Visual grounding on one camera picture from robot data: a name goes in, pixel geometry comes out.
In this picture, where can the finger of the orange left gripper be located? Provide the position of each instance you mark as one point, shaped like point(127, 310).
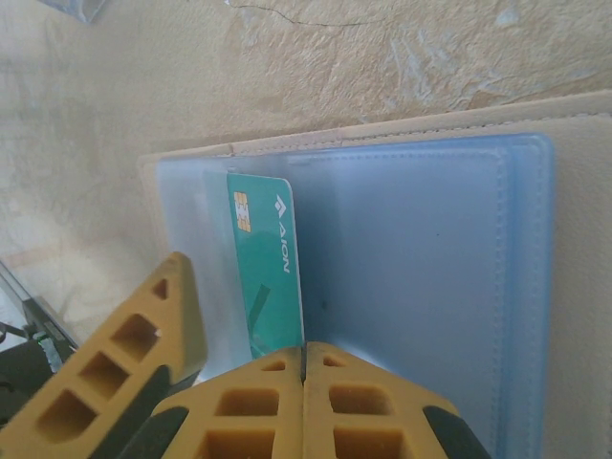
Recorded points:
point(138, 349)

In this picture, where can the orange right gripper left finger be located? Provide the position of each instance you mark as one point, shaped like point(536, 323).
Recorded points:
point(287, 411)

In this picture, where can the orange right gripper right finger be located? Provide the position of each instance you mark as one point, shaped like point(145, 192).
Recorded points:
point(318, 411)

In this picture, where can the teal AION chip card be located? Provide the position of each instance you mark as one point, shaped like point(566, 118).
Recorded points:
point(268, 268)

